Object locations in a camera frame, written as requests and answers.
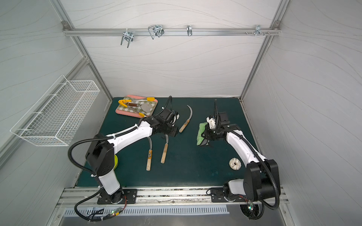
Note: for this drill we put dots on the metal hook clamp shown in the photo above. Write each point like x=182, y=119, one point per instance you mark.
x=127, y=37
x=156, y=30

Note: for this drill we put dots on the white wire basket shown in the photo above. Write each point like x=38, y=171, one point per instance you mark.
x=55, y=118

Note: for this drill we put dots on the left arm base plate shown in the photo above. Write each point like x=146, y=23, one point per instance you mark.
x=121, y=196

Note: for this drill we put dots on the middle metal hook clamp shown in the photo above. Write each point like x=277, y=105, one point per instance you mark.
x=156, y=30

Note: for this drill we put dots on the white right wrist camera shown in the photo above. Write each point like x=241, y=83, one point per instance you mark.
x=211, y=122

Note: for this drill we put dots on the white frosted donut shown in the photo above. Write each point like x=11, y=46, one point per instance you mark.
x=235, y=164

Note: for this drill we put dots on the right metal hook bracket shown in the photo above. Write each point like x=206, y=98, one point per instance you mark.
x=258, y=32

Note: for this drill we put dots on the yellow-tipped steel tongs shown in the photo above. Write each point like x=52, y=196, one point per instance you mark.
x=135, y=105

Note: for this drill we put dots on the pink plastic tray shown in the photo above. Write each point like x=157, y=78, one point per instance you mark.
x=135, y=106

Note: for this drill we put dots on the wooden-handled steel spatula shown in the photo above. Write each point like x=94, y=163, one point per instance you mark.
x=143, y=107

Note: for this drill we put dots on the small metal hook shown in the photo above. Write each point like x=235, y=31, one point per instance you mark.
x=189, y=30

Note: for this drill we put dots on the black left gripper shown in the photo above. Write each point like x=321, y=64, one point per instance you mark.
x=173, y=130

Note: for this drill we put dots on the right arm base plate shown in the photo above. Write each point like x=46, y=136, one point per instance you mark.
x=218, y=195

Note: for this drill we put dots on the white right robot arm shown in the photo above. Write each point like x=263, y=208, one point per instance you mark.
x=261, y=182

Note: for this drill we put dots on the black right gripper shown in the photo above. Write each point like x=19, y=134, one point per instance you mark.
x=219, y=124

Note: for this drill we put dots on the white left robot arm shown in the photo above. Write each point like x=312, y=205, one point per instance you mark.
x=106, y=147

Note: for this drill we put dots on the aluminium top rail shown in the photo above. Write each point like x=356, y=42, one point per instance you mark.
x=177, y=32

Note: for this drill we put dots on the green and black rag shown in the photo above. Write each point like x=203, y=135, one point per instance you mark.
x=202, y=141

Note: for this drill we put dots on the green checkered cloth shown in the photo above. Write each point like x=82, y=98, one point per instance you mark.
x=138, y=106

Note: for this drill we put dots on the lime green bowl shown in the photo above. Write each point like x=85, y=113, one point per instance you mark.
x=116, y=162

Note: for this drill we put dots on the small sickle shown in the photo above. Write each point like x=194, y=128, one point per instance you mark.
x=149, y=159
x=187, y=121
x=163, y=158

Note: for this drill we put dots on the left metal hook clamp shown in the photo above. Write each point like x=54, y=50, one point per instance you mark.
x=127, y=37

